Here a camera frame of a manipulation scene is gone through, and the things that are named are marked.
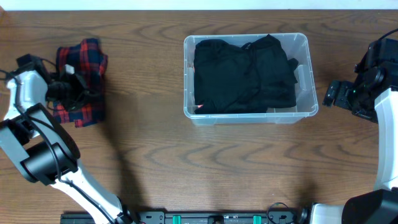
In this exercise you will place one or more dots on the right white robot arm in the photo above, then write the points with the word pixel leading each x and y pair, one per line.
pixel 372 96

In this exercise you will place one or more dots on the black cloth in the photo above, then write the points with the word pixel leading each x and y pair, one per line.
pixel 293 64

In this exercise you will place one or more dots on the clear plastic storage bin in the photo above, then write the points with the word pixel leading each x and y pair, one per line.
pixel 295 46

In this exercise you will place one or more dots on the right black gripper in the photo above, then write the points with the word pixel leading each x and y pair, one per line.
pixel 346 88

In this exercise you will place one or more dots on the red plaid cloth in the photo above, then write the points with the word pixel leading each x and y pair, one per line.
pixel 88 59

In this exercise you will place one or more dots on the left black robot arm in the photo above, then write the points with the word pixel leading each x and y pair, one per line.
pixel 38 146

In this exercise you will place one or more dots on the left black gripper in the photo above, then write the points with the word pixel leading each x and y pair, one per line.
pixel 83 93

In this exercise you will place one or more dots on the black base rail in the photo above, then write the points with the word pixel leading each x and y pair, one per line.
pixel 277 216

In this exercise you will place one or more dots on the large black garment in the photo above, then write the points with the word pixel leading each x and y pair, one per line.
pixel 249 79

